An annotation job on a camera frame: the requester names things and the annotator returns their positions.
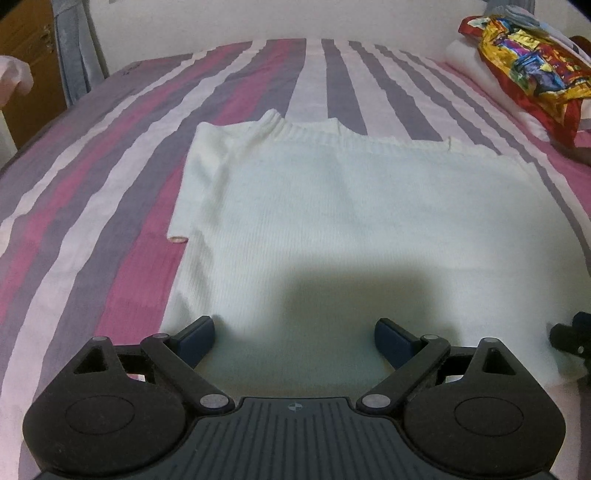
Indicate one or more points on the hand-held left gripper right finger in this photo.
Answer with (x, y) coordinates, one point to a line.
(393, 342)

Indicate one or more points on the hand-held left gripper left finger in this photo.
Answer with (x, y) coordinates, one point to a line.
(197, 342)

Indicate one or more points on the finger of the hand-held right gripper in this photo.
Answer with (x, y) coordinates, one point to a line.
(572, 337)

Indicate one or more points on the white knitted sweater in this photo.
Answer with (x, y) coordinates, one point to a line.
(364, 217)

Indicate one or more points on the pink grey striped bed sheet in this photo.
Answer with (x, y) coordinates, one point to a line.
(101, 194)

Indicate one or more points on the white pillow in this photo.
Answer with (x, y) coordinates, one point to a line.
(480, 74)

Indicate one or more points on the colourful red-edged printed cloth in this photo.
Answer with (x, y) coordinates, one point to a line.
(531, 60)

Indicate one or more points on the pale pink blanket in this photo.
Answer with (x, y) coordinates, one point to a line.
(14, 76)

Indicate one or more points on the blue grey curtain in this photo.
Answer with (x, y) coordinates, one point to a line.
(78, 41)

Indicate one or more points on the wooden cabinet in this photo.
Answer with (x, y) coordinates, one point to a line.
(27, 60)

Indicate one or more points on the pale blue printed pillow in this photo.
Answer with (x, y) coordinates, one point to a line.
(517, 10)

